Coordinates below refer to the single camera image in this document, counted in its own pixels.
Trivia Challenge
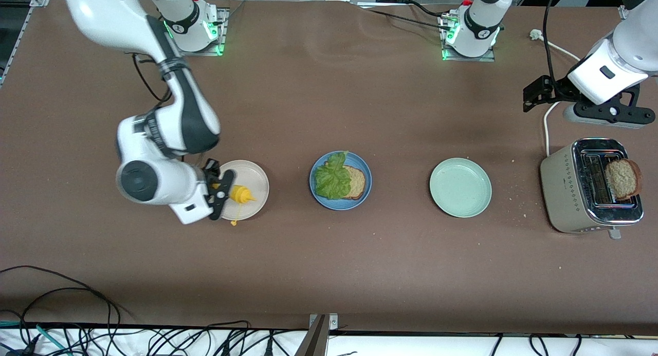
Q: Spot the yellow squeeze bottle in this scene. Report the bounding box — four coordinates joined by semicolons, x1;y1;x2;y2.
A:
212;183;256;227

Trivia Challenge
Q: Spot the green lettuce leaf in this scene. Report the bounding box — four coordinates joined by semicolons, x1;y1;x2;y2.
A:
314;151;353;200

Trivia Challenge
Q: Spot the brown bread slice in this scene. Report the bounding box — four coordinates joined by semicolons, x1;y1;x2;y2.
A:
605;158;643;201
323;162;367;200

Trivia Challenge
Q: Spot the cream round plate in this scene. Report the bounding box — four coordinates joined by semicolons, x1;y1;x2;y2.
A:
213;160;270;221

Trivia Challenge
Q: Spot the pale green round plate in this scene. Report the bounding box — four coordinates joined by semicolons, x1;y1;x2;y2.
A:
429;157;493;218

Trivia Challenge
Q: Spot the blue round plate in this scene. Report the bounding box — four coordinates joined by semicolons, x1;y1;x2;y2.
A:
309;151;373;211

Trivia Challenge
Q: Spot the beige metal toaster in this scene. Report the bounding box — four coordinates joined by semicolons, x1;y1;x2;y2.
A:
540;138;645;240

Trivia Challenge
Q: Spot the brown table cover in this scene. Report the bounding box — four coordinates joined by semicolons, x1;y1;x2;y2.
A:
0;0;658;336

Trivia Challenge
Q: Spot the dark metal bar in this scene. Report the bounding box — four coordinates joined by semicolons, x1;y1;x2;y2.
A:
294;315;330;356

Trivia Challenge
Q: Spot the white toaster power cord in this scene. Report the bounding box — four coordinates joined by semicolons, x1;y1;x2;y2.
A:
529;29;584;158

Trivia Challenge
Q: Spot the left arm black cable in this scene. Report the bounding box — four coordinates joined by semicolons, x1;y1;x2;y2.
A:
544;0;562;87

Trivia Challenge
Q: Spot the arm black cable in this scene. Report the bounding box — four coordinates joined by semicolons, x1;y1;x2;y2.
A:
544;0;562;87
133;52;173;110

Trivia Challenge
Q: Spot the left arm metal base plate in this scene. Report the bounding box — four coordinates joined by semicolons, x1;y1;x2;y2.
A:
440;12;498;63

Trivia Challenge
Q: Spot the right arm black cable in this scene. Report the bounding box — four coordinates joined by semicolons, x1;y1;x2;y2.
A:
133;52;173;110

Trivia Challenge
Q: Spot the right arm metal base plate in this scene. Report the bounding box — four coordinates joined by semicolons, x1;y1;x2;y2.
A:
170;7;229;57

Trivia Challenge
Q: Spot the silver metal bracket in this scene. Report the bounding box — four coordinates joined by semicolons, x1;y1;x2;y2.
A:
308;313;339;330

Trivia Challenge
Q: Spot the aluminium frame profile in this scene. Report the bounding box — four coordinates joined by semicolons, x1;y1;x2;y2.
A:
0;0;52;84

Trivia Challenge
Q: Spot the teal cable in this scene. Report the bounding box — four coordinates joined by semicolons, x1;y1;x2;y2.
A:
0;321;70;356

